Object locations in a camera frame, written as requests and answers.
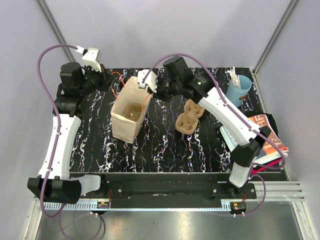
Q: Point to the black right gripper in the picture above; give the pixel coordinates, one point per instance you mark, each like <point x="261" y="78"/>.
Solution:
<point x="159" y="80"/>

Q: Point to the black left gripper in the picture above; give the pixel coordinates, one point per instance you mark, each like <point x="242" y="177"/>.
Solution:
<point x="105" y="77"/>

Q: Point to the pulp cup carrier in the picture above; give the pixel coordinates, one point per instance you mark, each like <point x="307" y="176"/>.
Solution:
<point x="187" y="121"/>

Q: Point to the paper bag orange handles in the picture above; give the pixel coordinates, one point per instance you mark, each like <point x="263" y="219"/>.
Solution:
<point x="129" y="109"/>

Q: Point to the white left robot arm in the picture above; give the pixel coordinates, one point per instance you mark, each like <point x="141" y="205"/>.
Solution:
<point x="53" y="183"/>

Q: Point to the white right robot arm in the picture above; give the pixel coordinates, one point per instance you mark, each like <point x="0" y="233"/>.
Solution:
<point x="249" y="136"/>

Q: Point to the wrapped stirrers in holder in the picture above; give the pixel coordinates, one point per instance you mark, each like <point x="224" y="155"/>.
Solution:
<point x="234" y="78"/>

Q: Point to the blue cup holder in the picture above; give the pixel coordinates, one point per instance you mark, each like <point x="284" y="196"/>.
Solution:
<point x="237" y="95"/>

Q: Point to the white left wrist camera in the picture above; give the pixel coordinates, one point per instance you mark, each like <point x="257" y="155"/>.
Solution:
<point x="90" y="57"/>

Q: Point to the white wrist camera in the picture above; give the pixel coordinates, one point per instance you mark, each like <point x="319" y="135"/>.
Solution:
<point x="90" y="57"/>
<point x="147" y="80"/>

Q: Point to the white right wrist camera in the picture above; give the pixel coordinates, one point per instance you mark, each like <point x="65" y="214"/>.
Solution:
<point x="147" y="80"/>

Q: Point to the aluminium frame post left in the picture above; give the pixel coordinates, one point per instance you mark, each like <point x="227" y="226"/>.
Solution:
<point x="45" y="10"/>

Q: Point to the aluminium frame post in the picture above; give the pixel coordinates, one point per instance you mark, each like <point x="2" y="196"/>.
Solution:
<point x="276" y="34"/>
<point x="45" y="10"/>

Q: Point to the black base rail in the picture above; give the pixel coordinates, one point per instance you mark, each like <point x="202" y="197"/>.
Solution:
<point x="169" y="191"/>

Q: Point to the aluminium frame post right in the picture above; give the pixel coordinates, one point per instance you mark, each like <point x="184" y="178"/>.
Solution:
<point x="276" y="34"/>

